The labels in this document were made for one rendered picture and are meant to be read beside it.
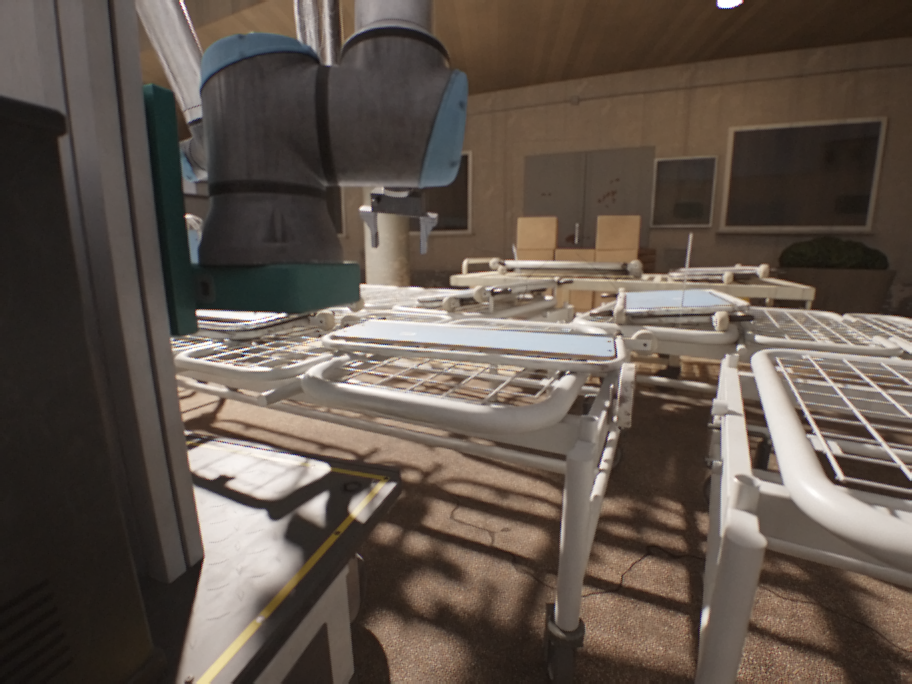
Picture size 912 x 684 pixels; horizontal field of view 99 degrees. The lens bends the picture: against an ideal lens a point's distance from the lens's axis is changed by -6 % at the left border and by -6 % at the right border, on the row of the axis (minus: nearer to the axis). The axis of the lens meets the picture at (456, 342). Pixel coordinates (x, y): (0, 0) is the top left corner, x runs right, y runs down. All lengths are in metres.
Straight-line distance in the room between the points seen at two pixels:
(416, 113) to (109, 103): 0.33
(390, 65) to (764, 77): 6.85
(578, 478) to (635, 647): 0.47
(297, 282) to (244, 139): 0.18
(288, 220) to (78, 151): 0.22
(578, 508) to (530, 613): 0.43
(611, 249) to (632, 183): 2.53
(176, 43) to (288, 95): 0.57
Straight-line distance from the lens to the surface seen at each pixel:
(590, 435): 0.69
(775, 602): 1.25
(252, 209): 0.58
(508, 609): 1.04
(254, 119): 0.60
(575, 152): 7.07
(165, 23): 1.15
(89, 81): 0.60
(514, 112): 7.51
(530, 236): 4.52
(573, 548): 0.70
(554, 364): 0.87
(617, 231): 4.48
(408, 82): 0.59
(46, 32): 0.67
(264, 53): 0.62
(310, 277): 0.55
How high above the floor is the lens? 0.73
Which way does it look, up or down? 12 degrees down
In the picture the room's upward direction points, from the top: straight up
